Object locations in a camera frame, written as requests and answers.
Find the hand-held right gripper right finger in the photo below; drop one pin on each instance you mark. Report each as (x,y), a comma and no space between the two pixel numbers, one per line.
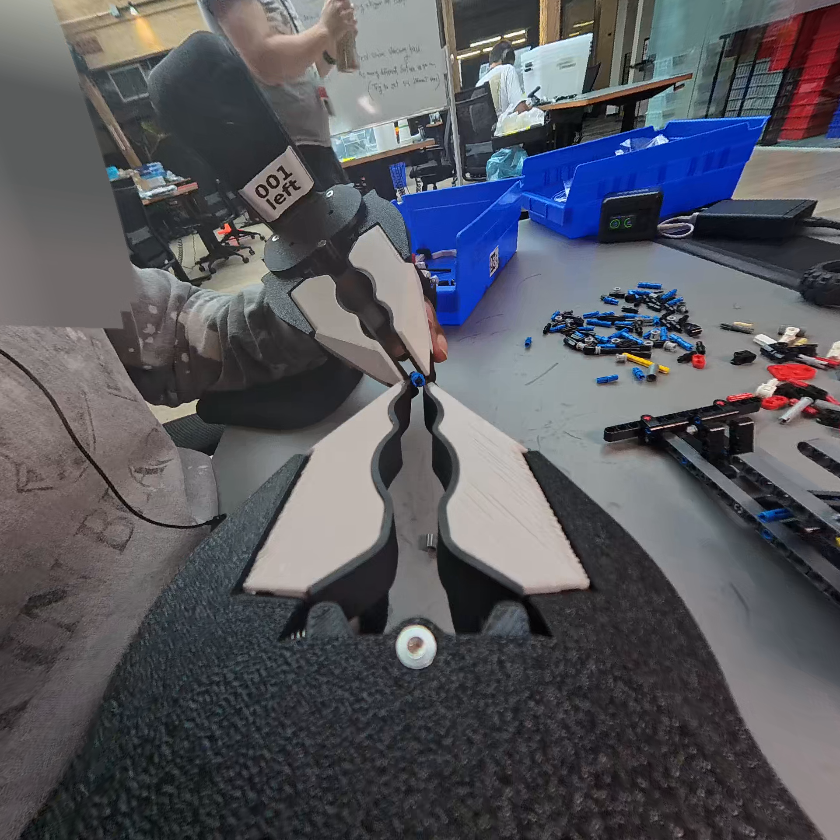
(512,525)

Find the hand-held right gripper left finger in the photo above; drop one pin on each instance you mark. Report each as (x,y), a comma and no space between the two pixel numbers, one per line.
(322,525)

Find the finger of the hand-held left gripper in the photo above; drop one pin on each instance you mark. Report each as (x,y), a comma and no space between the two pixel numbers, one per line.
(341,315)
(394,282)

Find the blue toy pin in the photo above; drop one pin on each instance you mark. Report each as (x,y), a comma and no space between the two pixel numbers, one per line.
(418,379)

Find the grey toy brick chassis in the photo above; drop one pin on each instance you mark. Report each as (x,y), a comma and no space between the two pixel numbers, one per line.
(735,473)

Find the pile of blue black pins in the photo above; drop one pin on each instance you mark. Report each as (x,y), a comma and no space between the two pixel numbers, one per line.
(630,328)

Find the pile of red white bricks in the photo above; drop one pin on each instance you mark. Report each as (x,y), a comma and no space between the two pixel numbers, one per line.
(788,374)

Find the person's left forearm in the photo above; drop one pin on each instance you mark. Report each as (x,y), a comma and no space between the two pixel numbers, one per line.
(210,341)

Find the grey desk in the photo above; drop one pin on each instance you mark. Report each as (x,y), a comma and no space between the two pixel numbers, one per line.
(551,355)

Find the black desk strip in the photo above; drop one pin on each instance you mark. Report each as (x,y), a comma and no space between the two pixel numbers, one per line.
(761,256)

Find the person's left hand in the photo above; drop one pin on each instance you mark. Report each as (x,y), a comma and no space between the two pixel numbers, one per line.
(439,347)

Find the blue plastic bin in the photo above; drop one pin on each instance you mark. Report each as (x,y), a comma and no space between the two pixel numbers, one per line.
(656,171)
(460,236)

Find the small grey toy connector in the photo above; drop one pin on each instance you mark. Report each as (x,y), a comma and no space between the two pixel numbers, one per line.
(428,540)

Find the whiteboard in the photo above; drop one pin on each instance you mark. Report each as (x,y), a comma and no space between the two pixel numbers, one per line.
(394,59)

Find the black power unit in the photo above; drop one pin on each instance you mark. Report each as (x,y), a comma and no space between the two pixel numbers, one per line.
(631,217)

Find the wooden office table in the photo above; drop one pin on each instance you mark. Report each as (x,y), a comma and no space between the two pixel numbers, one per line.
(617,95)

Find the black power adapter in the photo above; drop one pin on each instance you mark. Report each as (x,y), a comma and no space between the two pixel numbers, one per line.
(755,217)

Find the black toy tyre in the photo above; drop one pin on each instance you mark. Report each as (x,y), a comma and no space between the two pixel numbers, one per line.
(824,285)

